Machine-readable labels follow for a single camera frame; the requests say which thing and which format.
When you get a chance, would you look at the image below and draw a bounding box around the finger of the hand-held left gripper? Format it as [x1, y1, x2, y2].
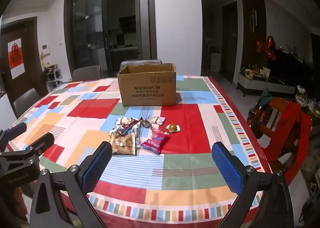
[0, 122, 27, 143]
[0, 132, 55, 168]

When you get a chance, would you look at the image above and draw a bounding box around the dark brown snack bar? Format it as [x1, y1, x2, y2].
[122, 121, 140, 130]

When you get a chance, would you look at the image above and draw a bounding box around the white flower arrangement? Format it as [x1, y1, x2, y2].
[295, 84, 320, 118]

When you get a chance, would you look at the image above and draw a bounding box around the white low cabinet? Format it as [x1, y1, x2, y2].
[236, 71, 297, 98]

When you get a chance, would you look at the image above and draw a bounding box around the silver stick packet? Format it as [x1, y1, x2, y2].
[134, 128, 142, 149]

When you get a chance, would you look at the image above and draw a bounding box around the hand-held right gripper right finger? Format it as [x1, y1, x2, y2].
[211, 141, 295, 228]

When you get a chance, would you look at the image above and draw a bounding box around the dark shiny wrapped candy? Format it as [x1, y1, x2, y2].
[139, 117, 153, 128]

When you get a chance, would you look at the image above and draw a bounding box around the red cloth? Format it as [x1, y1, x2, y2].
[265, 102, 313, 183]

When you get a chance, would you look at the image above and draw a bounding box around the red and white door poster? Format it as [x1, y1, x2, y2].
[7, 38, 25, 80]

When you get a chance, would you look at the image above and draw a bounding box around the dark wardrobe with gold handles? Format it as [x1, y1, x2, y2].
[241, 0, 268, 74]

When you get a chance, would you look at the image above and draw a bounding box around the white candy packet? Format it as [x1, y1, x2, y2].
[117, 116, 135, 125]

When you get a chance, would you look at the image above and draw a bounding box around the pink snack packet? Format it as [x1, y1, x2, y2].
[140, 128, 170, 155]

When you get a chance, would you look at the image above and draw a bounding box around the white twisted candy wrapper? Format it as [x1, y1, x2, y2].
[150, 115, 167, 125]

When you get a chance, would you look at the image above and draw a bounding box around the colourful patchwork tablecloth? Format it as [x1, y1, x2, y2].
[7, 75, 273, 228]

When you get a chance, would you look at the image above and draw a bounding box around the blue wrapped candy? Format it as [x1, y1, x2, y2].
[110, 126, 130, 136]

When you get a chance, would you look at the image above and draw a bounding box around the green cloth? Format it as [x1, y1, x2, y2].
[255, 88, 273, 108]

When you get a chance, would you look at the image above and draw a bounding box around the white box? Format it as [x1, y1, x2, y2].
[210, 53, 222, 73]

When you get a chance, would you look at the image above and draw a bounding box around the dark sliding glass door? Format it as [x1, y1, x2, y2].
[64, 0, 155, 81]

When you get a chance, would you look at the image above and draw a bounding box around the red wooden chair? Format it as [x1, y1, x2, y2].
[247, 98, 313, 186]

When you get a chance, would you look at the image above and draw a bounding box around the silver refrigerator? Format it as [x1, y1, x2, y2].
[135, 0, 158, 61]

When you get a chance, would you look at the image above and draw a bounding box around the grey dining chair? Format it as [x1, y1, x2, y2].
[72, 65, 102, 82]
[119, 59, 163, 71]
[14, 88, 48, 119]

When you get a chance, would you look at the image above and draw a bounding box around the dark sideboard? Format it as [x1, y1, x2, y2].
[269, 48, 316, 86]

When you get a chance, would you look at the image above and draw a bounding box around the white shoe rack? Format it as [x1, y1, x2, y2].
[41, 64, 63, 91]

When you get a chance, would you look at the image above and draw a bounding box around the round yellow wrapped snack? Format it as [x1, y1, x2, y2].
[165, 123, 181, 133]

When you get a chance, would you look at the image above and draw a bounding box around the brown cardboard box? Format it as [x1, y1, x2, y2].
[117, 62, 177, 107]

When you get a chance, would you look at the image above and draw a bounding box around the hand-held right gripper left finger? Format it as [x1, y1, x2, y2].
[29, 141, 113, 228]

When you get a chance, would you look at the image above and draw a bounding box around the dark entry door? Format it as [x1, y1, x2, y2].
[0, 16, 48, 108]

